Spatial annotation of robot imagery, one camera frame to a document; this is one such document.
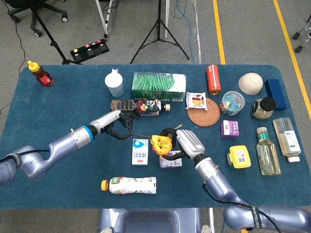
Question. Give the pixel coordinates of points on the white snack cake packet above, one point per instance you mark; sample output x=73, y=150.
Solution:
x=196, y=100

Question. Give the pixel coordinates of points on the beige bowl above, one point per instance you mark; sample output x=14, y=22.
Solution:
x=250, y=83

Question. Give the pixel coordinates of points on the clear jar with black lid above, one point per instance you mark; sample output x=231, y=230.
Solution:
x=263, y=108

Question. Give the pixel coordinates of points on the honey bottle with yellow cap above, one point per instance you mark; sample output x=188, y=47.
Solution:
x=43, y=77

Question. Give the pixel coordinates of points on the round woven coaster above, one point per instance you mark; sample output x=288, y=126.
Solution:
x=204, y=117

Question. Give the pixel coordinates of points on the orange red can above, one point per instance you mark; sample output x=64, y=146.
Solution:
x=213, y=80

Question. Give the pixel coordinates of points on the white frame leg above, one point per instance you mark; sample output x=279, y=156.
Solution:
x=102, y=19

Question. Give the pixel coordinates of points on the translucent white spouted cup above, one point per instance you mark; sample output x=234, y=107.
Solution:
x=114, y=85

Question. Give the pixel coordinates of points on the chrome stool with casters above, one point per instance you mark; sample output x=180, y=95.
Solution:
x=298, y=48

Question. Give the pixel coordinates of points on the white pole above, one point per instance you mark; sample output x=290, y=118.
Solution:
x=167, y=19

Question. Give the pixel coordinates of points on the purple tissue pack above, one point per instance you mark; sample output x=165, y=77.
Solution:
x=229, y=129

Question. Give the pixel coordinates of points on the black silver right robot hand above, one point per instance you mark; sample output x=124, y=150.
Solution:
x=189, y=144

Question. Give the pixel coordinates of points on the blue table mat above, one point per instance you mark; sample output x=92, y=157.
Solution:
x=73, y=182

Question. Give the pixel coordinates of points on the black tripod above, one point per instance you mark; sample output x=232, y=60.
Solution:
x=159, y=24

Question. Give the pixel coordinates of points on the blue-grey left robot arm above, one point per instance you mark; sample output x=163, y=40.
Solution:
x=65, y=142

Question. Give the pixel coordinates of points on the white peach tea bottle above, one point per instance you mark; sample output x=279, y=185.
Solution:
x=131, y=185

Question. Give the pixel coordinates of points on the clear bottle white cap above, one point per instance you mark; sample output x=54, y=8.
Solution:
x=286, y=138

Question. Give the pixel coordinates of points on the pale yellow bottle green cap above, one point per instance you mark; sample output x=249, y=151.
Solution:
x=267, y=155

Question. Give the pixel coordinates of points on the black office chair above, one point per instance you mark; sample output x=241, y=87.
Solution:
x=17, y=3

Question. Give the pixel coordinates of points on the clear box of green sachets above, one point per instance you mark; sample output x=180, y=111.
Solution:
x=158, y=85

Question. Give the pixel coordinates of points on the dark blue box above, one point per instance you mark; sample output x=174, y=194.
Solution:
x=275, y=94

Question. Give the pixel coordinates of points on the yellow tape measure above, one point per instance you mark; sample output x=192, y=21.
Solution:
x=161, y=145

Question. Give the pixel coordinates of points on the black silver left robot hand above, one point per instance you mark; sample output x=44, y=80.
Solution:
x=107, y=120

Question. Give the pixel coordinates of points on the white blue milk carton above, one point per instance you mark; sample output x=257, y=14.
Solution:
x=140, y=153

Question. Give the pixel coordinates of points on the black light stand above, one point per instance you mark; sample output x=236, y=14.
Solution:
x=52, y=43

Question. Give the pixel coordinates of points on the purple juice carton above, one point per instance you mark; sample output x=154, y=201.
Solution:
x=173, y=164

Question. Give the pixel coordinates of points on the black foot pedal board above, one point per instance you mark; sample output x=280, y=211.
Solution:
x=90, y=51

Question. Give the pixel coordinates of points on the dark tea bottle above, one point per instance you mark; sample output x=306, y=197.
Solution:
x=148, y=106

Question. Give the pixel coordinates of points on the yellow lidded container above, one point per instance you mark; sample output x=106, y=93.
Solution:
x=239, y=156

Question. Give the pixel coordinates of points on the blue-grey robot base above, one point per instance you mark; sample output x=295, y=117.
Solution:
x=150, y=221

